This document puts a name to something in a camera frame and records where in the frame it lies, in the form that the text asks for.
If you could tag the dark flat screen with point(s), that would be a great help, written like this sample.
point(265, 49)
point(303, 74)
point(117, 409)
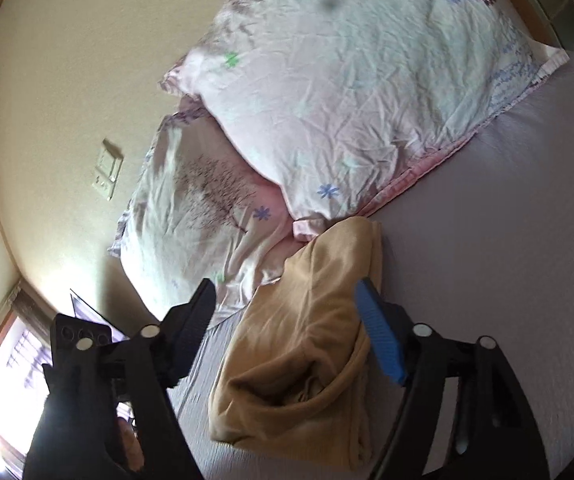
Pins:
point(92, 312)

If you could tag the tan garment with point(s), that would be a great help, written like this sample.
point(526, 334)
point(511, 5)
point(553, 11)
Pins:
point(287, 340)

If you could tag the bright window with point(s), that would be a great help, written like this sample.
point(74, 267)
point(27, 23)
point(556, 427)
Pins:
point(2, 400)

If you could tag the tree print white pillow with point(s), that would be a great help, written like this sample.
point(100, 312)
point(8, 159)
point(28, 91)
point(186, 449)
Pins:
point(192, 210)

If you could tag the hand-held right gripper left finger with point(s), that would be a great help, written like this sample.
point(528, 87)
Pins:
point(187, 330)

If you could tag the white wall switch panel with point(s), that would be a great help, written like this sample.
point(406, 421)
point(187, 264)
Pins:
point(107, 170)

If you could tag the grey sheeted bed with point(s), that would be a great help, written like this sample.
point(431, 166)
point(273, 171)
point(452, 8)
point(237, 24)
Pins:
point(492, 210)

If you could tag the large floral white pillow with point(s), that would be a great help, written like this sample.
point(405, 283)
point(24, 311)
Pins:
point(357, 85)

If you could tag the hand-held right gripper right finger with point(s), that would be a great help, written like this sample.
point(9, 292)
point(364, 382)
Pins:
point(382, 340)

